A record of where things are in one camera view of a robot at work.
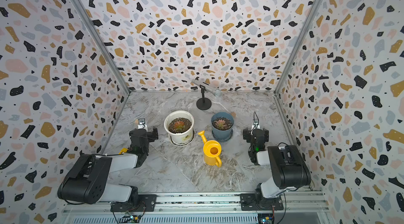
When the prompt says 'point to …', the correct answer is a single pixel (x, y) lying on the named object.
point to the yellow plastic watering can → (212, 150)
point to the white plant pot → (187, 133)
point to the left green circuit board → (131, 219)
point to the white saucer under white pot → (182, 144)
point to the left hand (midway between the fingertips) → (146, 127)
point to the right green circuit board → (266, 218)
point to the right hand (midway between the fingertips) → (257, 128)
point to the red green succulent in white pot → (178, 125)
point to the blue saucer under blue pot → (221, 140)
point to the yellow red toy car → (123, 150)
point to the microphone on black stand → (204, 103)
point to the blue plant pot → (222, 134)
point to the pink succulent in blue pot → (221, 124)
